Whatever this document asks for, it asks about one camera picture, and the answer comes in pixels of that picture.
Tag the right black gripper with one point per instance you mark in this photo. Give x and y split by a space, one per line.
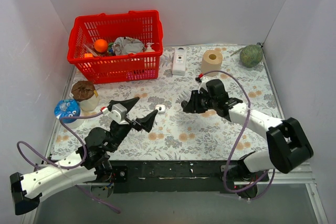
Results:
198 101

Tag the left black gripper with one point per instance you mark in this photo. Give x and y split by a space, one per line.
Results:
128 120

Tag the white earbud charging case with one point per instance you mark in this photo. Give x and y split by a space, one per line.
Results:
160 108

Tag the black earbud charging case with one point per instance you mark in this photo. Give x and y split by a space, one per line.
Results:
184 104

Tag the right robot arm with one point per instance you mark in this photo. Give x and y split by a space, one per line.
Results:
288 145

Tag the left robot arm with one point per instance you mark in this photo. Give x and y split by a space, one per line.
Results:
89 163

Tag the floral table mat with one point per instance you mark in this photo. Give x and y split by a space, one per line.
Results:
180 136

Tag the beige toilet paper roll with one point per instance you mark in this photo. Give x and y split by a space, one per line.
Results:
212 60

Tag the white rectangular box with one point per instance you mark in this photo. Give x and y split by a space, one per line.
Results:
179 62

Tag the brown lid cream cup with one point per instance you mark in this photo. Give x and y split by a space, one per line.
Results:
85 93

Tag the black base bar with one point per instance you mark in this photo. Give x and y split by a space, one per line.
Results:
165 176

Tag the white pump bottle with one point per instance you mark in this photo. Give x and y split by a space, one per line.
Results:
149 47

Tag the red plastic shopping basket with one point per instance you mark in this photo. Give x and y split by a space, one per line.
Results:
144 25

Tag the crumpled grey cloth bag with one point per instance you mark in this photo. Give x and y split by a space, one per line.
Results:
127 45

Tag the blue lid white container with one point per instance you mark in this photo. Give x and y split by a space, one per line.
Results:
69 108

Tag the green melon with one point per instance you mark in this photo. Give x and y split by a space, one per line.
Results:
251 55

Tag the orange small block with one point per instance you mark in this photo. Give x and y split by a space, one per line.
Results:
88 55

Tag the orange fruit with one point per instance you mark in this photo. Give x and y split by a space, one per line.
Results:
100 45

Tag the clear plastic bag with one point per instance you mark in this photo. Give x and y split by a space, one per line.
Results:
91 50

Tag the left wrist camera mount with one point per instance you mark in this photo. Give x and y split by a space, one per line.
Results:
118 113

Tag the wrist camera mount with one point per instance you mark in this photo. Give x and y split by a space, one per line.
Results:
202 80
118 113

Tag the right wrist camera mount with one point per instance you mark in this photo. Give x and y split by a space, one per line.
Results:
202 80

